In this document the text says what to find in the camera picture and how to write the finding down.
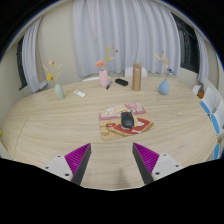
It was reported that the green vase with dried flowers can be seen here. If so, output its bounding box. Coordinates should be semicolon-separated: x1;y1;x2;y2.
42;59;65;100

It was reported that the pink vase with dried flowers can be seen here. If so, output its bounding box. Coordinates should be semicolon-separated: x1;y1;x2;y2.
94;45;119;89

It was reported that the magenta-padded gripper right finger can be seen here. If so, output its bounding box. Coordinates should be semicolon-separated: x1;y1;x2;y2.
132;142;184;186

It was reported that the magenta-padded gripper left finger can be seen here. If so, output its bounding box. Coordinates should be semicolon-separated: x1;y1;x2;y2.
43;143;92;186

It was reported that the tan insulated bottle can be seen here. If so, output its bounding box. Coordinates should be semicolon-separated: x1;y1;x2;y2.
131;62;143;92

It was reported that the black computer mouse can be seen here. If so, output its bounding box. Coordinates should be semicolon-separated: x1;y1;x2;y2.
120;111;135;130

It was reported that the narrow white curtain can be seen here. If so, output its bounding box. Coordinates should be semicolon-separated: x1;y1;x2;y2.
21;16;46;94
194;29;210;84

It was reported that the row of white blue chairs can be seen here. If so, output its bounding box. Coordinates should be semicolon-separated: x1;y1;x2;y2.
192;78;224;161

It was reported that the white remote control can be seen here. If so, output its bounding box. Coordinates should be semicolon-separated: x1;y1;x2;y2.
73;89;87;98

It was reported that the small black box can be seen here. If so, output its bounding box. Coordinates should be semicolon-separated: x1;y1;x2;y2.
114;77;129;87

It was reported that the blue vase with dried flowers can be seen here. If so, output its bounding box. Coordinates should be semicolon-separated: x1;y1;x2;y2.
154;50;175;96

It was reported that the dark framed window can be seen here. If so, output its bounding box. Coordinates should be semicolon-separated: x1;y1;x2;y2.
15;36;28;90
171;13;201;74

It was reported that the wide white curtain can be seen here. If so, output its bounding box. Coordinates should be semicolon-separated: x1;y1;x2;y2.
72;0;182;78

